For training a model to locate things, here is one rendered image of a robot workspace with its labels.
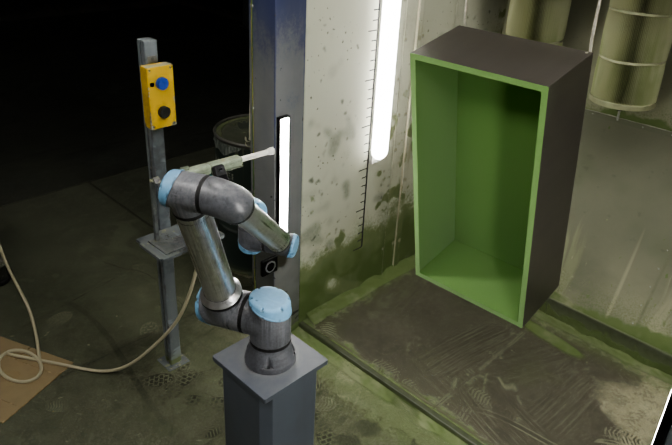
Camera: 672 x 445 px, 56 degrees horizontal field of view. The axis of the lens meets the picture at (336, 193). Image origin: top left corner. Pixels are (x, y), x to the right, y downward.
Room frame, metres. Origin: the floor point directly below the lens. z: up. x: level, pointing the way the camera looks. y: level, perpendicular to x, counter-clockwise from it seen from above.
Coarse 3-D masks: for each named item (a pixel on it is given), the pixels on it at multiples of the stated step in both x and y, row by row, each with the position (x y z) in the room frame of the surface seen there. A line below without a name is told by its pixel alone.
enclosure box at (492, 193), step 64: (448, 64) 2.43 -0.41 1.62; (512, 64) 2.36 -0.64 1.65; (576, 64) 2.31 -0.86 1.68; (448, 128) 2.82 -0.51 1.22; (512, 128) 2.67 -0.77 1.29; (576, 128) 2.41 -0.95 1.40; (448, 192) 2.88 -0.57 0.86; (512, 192) 2.71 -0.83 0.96; (448, 256) 2.85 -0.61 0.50; (512, 256) 2.75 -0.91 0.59; (512, 320) 2.36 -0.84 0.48
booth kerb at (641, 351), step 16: (544, 304) 3.02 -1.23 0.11; (560, 304) 2.96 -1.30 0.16; (560, 320) 2.94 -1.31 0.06; (576, 320) 2.89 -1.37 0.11; (592, 320) 2.83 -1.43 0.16; (592, 336) 2.81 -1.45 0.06; (608, 336) 2.76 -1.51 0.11; (624, 336) 2.71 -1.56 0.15; (640, 352) 2.65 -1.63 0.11; (656, 352) 2.60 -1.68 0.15; (656, 368) 2.58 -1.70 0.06
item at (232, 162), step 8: (256, 152) 2.49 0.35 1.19; (264, 152) 2.51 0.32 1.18; (272, 152) 2.53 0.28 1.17; (216, 160) 2.36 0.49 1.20; (224, 160) 2.36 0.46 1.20; (232, 160) 2.38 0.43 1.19; (240, 160) 2.40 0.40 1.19; (184, 168) 2.24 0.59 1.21; (192, 168) 2.26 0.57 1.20; (200, 168) 2.27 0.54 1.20; (208, 168) 2.29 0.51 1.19; (232, 168) 2.38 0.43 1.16
